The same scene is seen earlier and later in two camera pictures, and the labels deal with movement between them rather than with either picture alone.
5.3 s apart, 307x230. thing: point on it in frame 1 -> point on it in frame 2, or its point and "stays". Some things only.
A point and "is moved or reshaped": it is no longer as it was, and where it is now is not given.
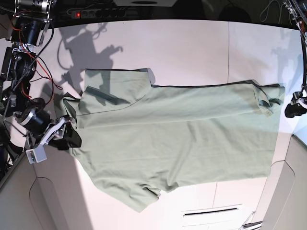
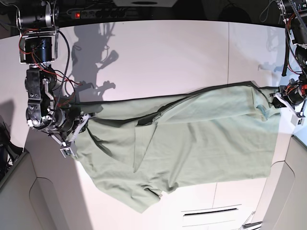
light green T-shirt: (138, 140) is moved or reshaped
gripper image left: (60, 134) -> (76, 122)
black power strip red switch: (97, 13) stays
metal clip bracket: (247, 225) stays
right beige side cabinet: (283, 204) stays
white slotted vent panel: (215, 214) stays
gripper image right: (295, 109) -> (292, 95)
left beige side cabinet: (47, 195) stays
